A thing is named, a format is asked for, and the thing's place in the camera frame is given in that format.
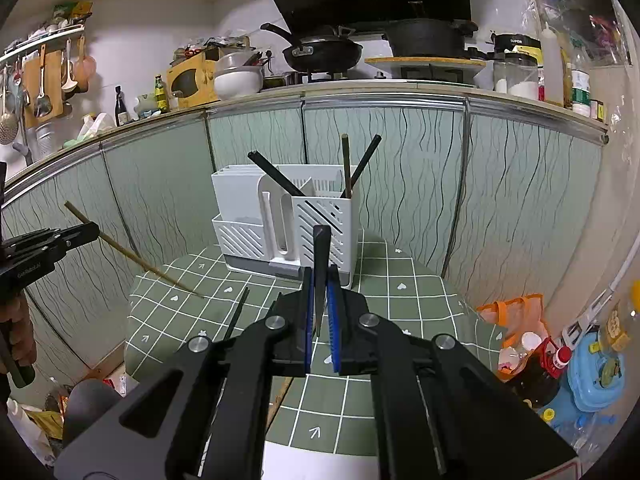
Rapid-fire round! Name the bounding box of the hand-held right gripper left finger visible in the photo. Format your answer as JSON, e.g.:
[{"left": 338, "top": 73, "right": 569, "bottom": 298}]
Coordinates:
[{"left": 52, "top": 266, "right": 315, "bottom": 480}]

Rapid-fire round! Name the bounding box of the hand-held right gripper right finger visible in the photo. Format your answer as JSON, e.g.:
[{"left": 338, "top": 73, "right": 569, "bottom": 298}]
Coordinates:
[{"left": 325, "top": 264, "right": 581, "bottom": 480}]

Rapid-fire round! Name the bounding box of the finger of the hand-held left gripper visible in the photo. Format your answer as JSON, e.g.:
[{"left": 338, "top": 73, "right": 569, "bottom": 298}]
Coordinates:
[
  {"left": 30, "top": 221, "right": 101, "bottom": 261},
  {"left": 0, "top": 228, "right": 56, "bottom": 248}
]

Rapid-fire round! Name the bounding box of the wooden chopstick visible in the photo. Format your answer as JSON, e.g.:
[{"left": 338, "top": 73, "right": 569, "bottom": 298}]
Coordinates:
[
  {"left": 341, "top": 133, "right": 351, "bottom": 198},
  {"left": 267, "top": 376, "right": 295, "bottom": 428},
  {"left": 64, "top": 201, "right": 203, "bottom": 297}
]

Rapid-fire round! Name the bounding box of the white utensil holder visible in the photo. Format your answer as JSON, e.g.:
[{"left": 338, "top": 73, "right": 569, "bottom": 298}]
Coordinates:
[{"left": 210, "top": 162, "right": 360, "bottom": 291}]

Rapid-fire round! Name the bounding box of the person's left hand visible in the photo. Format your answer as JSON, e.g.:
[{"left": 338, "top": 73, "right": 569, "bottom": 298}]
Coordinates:
[{"left": 0, "top": 292, "right": 38, "bottom": 376}]

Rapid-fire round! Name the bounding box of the green checked tablecloth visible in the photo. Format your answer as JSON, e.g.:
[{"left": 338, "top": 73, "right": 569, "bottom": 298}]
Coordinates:
[{"left": 122, "top": 237, "right": 506, "bottom": 480}]

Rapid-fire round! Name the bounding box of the metal perforated cylinder holder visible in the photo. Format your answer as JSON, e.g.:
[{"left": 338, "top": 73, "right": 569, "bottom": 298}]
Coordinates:
[{"left": 32, "top": 120, "right": 68, "bottom": 158}]

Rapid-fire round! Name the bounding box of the hanging metal skimmer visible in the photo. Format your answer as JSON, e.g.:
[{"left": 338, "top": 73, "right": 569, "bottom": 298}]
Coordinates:
[{"left": 0, "top": 67, "right": 18, "bottom": 146}]

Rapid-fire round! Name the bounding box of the white plastic bag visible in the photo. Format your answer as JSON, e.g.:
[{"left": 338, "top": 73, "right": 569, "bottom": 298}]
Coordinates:
[{"left": 75, "top": 112, "right": 117, "bottom": 142}]

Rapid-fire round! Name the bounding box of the hanging metal spatula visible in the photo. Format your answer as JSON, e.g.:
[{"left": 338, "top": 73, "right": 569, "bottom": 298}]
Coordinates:
[{"left": 34, "top": 45, "right": 53, "bottom": 118}]

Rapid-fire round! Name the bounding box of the dark glass bottle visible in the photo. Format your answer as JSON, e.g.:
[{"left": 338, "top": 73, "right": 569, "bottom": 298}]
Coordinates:
[{"left": 114, "top": 85, "right": 130, "bottom": 127}]

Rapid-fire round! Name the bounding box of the person's grey trouser leg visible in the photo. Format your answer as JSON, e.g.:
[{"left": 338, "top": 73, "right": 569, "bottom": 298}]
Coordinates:
[{"left": 62, "top": 379, "right": 123, "bottom": 456}]

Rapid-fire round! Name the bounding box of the hanging white ladle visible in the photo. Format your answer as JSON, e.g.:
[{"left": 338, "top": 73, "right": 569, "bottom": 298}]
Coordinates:
[{"left": 60, "top": 37, "right": 76, "bottom": 93}]

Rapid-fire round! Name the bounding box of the hanging wooden cutting board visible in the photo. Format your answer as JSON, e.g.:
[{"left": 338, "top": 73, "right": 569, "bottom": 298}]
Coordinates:
[{"left": 22, "top": 47, "right": 65, "bottom": 128}]

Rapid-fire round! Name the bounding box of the orange bag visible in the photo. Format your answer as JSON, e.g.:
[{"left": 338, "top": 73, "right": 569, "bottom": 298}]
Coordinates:
[{"left": 475, "top": 294, "right": 551, "bottom": 356}]

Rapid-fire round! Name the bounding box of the yellow countertop oven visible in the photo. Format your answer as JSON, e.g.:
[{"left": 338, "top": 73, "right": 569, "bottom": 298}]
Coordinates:
[{"left": 165, "top": 52, "right": 221, "bottom": 111}]

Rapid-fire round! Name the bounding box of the red capped oil bottle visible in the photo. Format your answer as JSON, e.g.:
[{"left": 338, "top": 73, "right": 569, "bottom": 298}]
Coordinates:
[{"left": 505, "top": 345, "right": 573, "bottom": 411}]

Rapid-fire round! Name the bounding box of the white bowl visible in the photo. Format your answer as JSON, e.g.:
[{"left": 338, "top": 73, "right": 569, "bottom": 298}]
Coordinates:
[{"left": 213, "top": 67, "right": 264, "bottom": 101}]

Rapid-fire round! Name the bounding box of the blue plastic container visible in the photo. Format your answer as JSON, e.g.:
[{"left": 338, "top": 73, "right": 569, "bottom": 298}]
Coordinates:
[{"left": 567, "top": 332, "right": 626, "bottom": 413}]

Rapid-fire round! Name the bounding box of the black frying pan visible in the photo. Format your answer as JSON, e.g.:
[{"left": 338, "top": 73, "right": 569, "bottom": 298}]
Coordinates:
[{"left": 260, "top": 22, "right": 363, "bottom": 73}]

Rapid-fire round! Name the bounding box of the round wooden board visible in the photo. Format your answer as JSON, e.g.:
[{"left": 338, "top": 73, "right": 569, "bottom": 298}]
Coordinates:
[{"left": 364, "top": 55, "right": 487, "bottom": 78}]

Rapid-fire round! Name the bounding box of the clear jar with yellow lid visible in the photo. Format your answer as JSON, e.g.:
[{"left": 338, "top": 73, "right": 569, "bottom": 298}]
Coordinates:
[{"left": 597, "top": 285, "right": 640, "bottom": 356}]

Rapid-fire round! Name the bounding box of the white pipe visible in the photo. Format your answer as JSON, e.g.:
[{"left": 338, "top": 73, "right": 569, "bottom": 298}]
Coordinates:
[{"left": 562, "top": 225, "right": 640, "bottom": 341}]

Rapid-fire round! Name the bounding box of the black cooking pot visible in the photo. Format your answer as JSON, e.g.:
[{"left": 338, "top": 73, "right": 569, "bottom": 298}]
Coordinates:
[{"left": 382, "top": 17, "right": 478, "bottom": 58}]

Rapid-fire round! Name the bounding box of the clear jar with black lid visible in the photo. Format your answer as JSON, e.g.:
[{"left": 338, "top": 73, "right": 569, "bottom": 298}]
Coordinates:
[{"left": 505, "top": 47, "right": 543, "bottom": 101}]

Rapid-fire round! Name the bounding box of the white squeeze bottle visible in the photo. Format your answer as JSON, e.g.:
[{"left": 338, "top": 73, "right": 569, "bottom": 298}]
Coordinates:
[{"left": 542, "top": 22, "right": 566, "bottom": 106}]

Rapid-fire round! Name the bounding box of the black kitchen appliance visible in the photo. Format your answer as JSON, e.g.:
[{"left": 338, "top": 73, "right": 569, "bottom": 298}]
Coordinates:
[{"left": 490, "top": 32, "right": 543, "bottom": 56}]

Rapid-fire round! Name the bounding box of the green label jar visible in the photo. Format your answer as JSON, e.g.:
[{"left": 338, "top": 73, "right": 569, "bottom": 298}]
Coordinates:
[{"left": 572, "top": 67, "right": 593, "bottom": 116}]

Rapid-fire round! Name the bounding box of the clear plastic sheet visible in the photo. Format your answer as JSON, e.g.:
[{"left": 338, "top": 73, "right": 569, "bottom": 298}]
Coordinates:
[{"left": 520, "top": 0, "right": 631, "bottom": 66}]

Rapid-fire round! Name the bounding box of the white wall rack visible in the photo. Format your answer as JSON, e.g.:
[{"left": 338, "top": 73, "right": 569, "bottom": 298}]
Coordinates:
[{"left": 0, "top": 22, "right": 86, "bottom": 63}]

